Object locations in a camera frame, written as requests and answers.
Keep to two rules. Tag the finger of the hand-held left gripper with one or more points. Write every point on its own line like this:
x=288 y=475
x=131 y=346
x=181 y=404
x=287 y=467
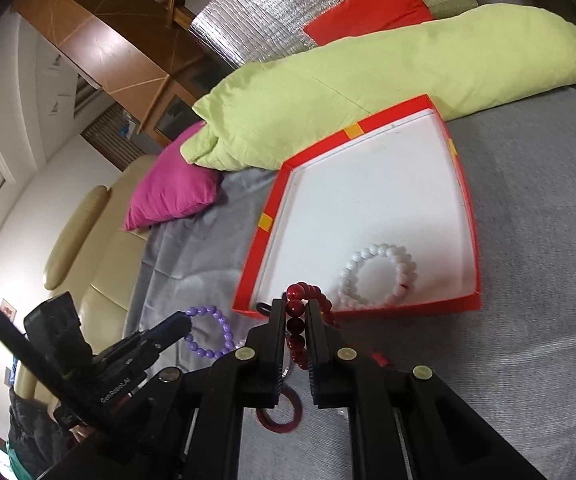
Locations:
x=175 y=327
x=128 y=357

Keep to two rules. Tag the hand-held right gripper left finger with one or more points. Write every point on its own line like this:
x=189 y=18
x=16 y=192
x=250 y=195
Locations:
x=279 y=325

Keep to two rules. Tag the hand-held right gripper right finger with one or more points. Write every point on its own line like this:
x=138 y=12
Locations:
x=313 y=325

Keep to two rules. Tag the red cardboard box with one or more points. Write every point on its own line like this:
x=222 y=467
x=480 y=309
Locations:
x=367 y=185

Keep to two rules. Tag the beige leather sofa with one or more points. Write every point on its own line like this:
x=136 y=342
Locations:
x=103 y=260

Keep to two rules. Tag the dark cloth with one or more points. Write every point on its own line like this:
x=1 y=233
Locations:
x=33 y=435

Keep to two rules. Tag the magenta pillow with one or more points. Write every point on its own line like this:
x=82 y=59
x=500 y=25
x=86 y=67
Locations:
x=178 y=185

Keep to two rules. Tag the brown lattice panel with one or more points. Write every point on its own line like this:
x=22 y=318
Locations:
x=113 y=140

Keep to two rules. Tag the light green pillow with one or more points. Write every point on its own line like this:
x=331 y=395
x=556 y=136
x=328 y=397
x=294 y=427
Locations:
x=367 y=70

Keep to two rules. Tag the wooden cabinet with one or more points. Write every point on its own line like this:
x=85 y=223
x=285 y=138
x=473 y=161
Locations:
x=108 y=45

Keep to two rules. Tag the silver foil mat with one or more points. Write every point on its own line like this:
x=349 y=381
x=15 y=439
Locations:
x=268 y=15

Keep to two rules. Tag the red pillow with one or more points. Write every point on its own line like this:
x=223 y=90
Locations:
x=372 y=5

